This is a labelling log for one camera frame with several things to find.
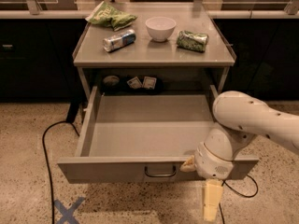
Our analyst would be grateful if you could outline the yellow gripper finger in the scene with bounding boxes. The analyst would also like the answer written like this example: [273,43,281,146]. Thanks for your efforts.
[180,155,196,173]
[203,179,223,222]

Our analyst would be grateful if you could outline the grey top drawer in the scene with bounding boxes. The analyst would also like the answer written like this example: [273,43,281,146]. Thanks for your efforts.
[57,84,260,185]

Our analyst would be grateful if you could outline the black drawer handle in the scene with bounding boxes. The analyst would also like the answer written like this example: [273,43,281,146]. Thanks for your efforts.
[144,166,177,178]

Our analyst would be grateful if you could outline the black cable right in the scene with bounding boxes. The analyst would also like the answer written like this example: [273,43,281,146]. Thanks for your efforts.
[218,175,260,224]

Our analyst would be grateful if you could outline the silver blue soda can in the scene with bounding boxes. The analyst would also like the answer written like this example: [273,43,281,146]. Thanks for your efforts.
[103,29,136,52]

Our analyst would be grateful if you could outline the green crushed soda can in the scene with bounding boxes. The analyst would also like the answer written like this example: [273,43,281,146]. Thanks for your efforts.
[177,30,209,52]

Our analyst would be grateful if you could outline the blue tape cross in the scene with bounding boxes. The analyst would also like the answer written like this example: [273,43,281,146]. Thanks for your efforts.
[54,197,85,224]

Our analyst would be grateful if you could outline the black cable left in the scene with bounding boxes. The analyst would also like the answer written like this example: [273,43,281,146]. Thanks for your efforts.
[41,120,80,224]

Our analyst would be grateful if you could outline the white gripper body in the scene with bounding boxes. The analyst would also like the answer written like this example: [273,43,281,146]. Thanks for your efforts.
[194,142,234,180]

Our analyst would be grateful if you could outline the white bowl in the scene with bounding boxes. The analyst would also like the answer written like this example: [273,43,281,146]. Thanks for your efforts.
[145,17,177,42]

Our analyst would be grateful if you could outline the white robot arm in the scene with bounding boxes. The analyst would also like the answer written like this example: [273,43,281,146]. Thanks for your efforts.
[180,91,299,222]

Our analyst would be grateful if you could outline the green chip bag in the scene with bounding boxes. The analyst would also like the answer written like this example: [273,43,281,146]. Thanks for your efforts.
[86,1,137,31]

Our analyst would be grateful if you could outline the grey metal cabinet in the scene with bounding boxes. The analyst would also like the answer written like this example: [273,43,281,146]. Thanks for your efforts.
[73,2,235,94]

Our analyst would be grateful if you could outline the round grey object under cabinet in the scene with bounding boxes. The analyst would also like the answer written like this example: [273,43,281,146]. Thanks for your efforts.
[102,76,120,90]

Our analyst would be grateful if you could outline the black cable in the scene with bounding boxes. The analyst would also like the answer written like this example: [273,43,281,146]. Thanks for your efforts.
[218,175,260,224]
[41,120,80,224]

